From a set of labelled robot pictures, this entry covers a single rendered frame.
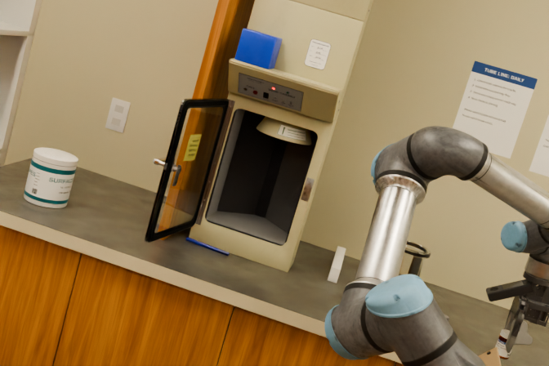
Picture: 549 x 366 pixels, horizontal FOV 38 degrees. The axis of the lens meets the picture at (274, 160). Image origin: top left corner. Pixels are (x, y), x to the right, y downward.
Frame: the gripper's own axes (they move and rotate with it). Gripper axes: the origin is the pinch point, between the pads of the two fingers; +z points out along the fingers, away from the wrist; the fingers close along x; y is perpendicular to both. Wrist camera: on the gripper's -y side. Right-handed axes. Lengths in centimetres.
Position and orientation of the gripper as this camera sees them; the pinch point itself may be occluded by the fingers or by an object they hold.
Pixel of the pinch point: (505, 343)
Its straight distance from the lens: 224.4
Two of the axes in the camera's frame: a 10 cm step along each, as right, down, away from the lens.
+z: -2.7, 9.5, 1.7
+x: 1.3, -1.4, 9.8
